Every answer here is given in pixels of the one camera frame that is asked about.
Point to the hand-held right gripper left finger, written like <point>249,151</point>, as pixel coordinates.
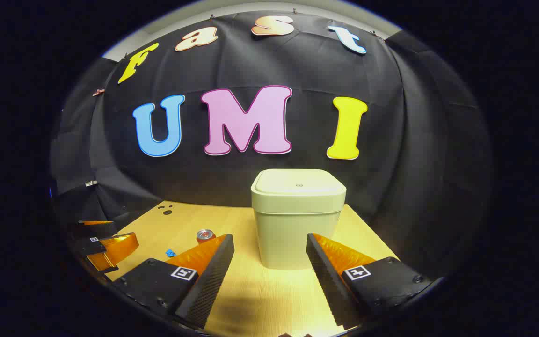
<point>211,276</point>

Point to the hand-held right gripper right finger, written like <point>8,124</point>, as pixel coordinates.
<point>328,276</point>

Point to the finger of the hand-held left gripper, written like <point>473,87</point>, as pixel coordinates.
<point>115,248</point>
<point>94,230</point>

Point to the red pop can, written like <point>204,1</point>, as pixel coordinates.
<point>205,236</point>

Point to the blue paper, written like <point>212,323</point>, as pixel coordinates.
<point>170,253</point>

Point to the pale green garbage bin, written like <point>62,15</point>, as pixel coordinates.
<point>293,220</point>

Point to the wooden desktop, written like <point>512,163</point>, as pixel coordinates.
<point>260,295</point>

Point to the small metal clip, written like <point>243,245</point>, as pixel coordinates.
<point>91,183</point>

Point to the small red clip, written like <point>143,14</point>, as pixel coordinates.
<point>98,92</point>

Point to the black backdrop cloth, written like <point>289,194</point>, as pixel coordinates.
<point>307,70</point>

